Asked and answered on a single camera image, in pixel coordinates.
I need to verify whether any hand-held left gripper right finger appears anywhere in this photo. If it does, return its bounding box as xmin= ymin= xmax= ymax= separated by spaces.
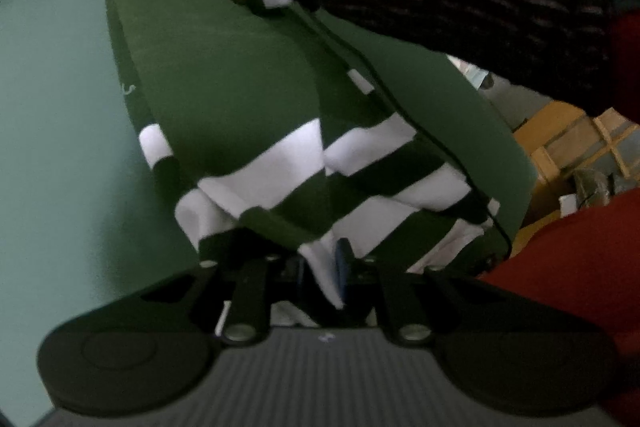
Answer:
xmin=335 ymin=239 xmax=502 ymax=346

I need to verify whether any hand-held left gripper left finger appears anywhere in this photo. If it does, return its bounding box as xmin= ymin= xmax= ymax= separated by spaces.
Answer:
xmin=136 ymin=256 xmax=307 ymax=348

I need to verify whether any green white-striped cardigan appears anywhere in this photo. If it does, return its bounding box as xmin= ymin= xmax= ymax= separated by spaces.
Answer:
xmin=97 ymin=0 xmax=539 ymax=309

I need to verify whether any green table cover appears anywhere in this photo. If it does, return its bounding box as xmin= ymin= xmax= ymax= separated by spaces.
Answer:
xmin=0 ymin=0 xmax=216 ymax=427

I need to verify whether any person's red garment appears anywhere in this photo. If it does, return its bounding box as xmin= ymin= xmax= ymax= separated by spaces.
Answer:
xmin=477 ymin=9 xmax=640 ymax=427

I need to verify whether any cardboard box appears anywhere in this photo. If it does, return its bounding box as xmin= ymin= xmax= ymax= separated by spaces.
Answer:
xmin=512 ymin=101 xmax=640 ymax=229

